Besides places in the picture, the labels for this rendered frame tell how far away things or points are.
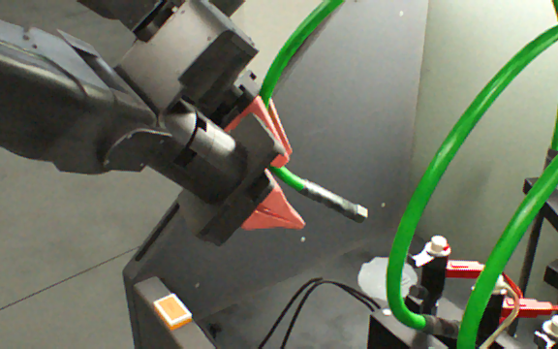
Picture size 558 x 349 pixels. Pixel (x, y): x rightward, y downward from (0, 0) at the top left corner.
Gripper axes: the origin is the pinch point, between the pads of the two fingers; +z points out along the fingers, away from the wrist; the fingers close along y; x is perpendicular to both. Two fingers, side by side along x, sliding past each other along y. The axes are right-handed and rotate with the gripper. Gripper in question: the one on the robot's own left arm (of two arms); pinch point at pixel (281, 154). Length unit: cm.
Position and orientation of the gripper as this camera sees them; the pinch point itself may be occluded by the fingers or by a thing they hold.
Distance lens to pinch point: 71.5
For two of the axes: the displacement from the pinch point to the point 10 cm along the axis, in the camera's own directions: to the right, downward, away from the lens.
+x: -7.0, 6.5, 3.0
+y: 1.1, -3.1, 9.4
